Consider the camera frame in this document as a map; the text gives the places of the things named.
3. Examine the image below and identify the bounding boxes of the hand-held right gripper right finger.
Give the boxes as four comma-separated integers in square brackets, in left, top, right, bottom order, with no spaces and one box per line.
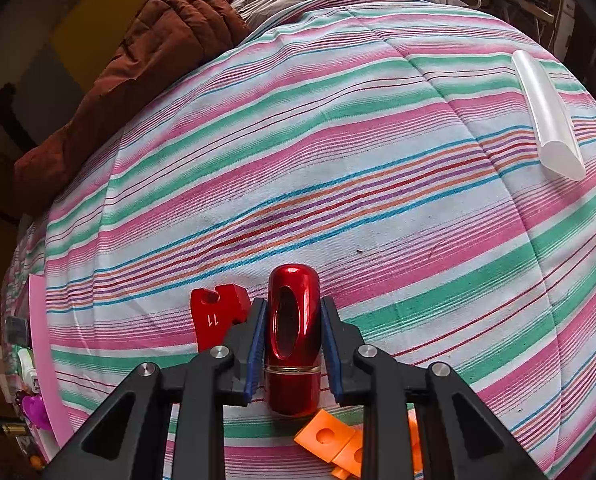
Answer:
[319,296,549,480]

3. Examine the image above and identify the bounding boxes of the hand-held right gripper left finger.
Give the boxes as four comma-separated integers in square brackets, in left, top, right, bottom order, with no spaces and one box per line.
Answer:
[40,297,269,480]

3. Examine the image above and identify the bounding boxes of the shiny red lipstick case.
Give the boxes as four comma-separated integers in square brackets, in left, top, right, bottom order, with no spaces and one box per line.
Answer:
[264,265,324,417]

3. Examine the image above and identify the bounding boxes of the pink storage box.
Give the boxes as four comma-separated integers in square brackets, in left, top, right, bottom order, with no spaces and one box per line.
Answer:
[0,275,74,461]

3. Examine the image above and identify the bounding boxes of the purple pink ball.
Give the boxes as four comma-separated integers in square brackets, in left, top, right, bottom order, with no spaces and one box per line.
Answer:
[20,392,53,431]

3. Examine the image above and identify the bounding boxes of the red puzzle piece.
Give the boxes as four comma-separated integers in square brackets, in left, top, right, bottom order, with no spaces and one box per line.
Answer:
[190,284,253,353]

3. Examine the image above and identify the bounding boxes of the orange hinged blocks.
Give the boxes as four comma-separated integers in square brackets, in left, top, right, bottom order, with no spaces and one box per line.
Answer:
[294,408,424,480]

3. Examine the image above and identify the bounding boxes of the striped blanket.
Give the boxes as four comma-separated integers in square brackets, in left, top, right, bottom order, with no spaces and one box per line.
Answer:
[0,0,596,480]

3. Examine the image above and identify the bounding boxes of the white plastic tube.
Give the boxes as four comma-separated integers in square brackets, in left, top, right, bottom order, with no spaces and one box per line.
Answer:
[510,50,586,182]

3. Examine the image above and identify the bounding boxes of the brown quilt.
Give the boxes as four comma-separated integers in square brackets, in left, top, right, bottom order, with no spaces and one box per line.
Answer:
[14,0,251,213]

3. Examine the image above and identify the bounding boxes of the cluttered shelf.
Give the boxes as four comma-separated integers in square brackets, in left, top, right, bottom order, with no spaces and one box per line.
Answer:
[488,0,579,61]

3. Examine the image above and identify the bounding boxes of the yellow wall panel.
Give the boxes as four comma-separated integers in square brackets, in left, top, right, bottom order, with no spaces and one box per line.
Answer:
[48,0,149,91]

